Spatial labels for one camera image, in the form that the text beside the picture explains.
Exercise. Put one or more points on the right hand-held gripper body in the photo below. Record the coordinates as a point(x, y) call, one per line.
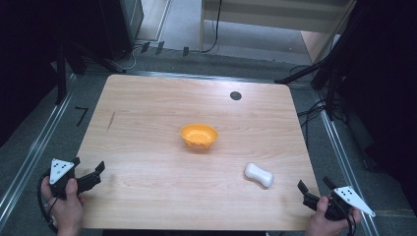
point(350, 197)

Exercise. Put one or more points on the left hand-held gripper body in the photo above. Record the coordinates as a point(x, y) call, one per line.
point(59, 169)

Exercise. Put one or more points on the person's right hand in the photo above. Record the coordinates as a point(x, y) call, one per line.
point(323, 221)

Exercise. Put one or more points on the person's left hand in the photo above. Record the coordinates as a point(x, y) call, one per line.
point(67, 209)

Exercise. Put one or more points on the white soap bar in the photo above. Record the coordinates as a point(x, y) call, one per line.
point(259, 175)

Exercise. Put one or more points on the black metal stand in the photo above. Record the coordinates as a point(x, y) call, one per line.
point(61, 72)
point(331, 82)

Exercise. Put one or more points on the dark round table grommet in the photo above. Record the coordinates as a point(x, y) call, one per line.
point(235, 95)

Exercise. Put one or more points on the orange plastic bowl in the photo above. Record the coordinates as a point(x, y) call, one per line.
point(199, 135)

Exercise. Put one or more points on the dark cabinet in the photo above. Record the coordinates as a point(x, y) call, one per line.
point(123, 26)

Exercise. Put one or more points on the light wooden shelf unit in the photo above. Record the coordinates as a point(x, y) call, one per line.
point(278, 16)

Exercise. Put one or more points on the metal floor rail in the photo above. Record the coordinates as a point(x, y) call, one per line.
point(345, 164)
point(32, 154)

